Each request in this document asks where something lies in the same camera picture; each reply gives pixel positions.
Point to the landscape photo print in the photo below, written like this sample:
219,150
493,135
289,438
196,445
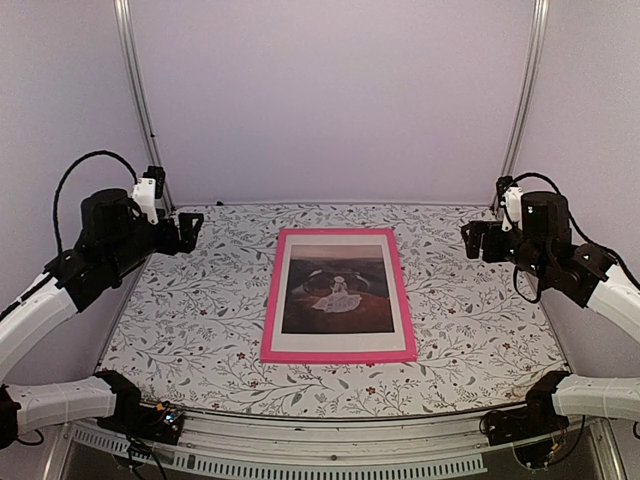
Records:
337,289

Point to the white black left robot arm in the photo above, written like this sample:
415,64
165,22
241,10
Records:
66,287

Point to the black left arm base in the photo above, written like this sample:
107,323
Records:
162,423

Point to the white photo mat board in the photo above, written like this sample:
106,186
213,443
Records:
340,342

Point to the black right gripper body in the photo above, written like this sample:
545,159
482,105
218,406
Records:
527,256

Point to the pink wooden picture frame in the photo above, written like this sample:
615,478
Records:
270,320

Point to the right aluminium corner post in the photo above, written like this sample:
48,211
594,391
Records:
533,56

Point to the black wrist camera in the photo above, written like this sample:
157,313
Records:
509,195
148,189

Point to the left aluminium corner post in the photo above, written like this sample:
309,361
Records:
124,25

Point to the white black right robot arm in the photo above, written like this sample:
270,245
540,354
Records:
592,278

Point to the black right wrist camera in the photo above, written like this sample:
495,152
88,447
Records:
509,195

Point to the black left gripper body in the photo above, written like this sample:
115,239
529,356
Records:
128,250

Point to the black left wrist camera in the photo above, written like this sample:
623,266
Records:
148,189

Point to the aluminium front table rail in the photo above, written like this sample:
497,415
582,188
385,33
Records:
233,446

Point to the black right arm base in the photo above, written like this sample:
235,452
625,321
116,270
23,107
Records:
535,431

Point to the aluminium corner post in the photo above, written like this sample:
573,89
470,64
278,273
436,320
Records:
533,56
124,25

